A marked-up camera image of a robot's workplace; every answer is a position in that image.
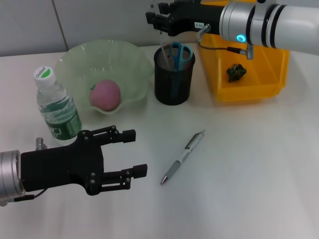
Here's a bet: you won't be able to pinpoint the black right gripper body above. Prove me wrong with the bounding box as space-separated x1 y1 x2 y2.
167 0 224 37

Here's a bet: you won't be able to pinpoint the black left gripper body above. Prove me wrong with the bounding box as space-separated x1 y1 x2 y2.
21 129 105 197

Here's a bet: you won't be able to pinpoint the clear plastic ruler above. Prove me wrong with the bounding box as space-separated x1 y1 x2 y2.
158 24 173 72

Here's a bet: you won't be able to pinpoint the blue scissors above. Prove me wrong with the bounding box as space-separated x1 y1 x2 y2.
168 41 193 99

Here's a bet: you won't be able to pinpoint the pink peach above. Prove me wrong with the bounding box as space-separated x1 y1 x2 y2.
89 79 122 112

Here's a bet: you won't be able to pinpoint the clear water bottle green label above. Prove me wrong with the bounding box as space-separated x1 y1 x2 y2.
33 66 82 147

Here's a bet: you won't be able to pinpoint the green plastic wrapper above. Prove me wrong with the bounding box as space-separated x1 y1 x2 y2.
226 63 247 83

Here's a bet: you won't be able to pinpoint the silver ballpoint pen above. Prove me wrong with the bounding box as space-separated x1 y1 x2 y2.
159 128 206 186

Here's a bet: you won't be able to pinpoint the black mesh pen holder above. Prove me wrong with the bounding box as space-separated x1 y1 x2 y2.
154 44 197 106

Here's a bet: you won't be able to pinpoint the green glass fruit plate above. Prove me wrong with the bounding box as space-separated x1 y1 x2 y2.
54 38 155 116

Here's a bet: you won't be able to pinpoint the yellow plastic storage bin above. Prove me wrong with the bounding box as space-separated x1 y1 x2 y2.
199 0 290 102

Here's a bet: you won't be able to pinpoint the left gripper cable with plug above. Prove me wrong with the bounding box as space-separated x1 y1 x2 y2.
0 137 48 208

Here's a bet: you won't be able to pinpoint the gripper cable with plug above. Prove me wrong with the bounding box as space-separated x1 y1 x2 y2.
195 23 255 61
0 137 48 208

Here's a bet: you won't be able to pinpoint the right gripper cable with plug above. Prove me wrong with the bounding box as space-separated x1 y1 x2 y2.
195 23 255 61

